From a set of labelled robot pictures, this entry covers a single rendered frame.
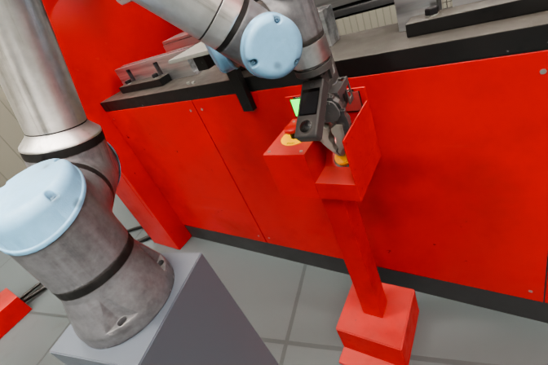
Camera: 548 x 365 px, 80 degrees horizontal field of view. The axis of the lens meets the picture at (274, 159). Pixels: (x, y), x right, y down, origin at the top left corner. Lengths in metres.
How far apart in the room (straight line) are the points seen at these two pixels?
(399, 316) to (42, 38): 1.09
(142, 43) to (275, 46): 1.48
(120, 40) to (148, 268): 1.40
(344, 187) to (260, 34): 0.39
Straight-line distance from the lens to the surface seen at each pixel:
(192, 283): 0.56
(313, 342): 1.32
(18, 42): 0.55
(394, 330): 1.14
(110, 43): 1.76
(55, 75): 0.56
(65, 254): 0.47
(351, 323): 1.17
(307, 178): 0.70
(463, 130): 0.84
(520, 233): 1.03
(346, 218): 0.83
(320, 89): 0.60
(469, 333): 1.27
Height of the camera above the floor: 1.12
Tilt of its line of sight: 29 degrees down
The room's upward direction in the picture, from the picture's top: 24 degrees counter-clockwise
